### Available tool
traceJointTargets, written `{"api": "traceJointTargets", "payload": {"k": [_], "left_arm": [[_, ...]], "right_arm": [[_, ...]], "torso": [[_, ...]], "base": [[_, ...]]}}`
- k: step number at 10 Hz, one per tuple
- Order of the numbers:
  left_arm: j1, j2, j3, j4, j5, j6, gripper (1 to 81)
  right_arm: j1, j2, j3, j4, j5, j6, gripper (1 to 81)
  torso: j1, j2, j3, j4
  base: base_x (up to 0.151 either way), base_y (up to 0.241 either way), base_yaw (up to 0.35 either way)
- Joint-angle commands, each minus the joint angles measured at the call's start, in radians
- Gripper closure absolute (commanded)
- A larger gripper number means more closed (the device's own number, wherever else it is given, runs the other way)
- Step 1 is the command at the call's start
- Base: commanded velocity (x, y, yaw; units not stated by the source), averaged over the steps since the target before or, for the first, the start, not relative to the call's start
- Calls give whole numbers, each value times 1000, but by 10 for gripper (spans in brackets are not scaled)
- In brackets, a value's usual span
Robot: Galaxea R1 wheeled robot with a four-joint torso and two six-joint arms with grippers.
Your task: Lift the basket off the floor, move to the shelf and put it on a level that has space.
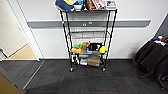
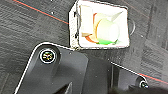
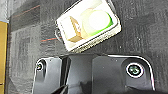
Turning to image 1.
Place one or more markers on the small blue box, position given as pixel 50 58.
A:
pixel 89 51

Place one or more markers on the green toy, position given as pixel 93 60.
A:
pixel 77 46

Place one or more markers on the orange yellow box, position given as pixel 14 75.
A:
pixel 76 50

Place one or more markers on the black bag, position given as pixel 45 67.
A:
pixel 95 46

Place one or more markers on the grey flat tray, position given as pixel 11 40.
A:
pixel 95 54

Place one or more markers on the dark black white pack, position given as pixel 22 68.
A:
pixel 76 59

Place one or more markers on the small white box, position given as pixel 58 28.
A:
pixel 83 62

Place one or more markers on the brown cardboard box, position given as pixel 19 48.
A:
pixel 93 61

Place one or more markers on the orange brown bag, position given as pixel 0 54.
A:
pixel 90 5

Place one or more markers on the black upright book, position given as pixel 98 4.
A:
pixel 85 4

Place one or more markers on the light blue soft toy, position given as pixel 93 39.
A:
pixel 80 2

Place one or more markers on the white picture box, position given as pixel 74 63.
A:
pixel 111 4

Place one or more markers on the black chair cart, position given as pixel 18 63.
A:
pixel 150 58

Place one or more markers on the wooden door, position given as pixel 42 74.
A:
pixel 8 85

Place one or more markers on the wall socket on band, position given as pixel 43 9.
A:
pixel 86 24

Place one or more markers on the long grey wall band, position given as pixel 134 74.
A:
pixel 50 23

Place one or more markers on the white door frame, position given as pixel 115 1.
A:
pixel 28 26

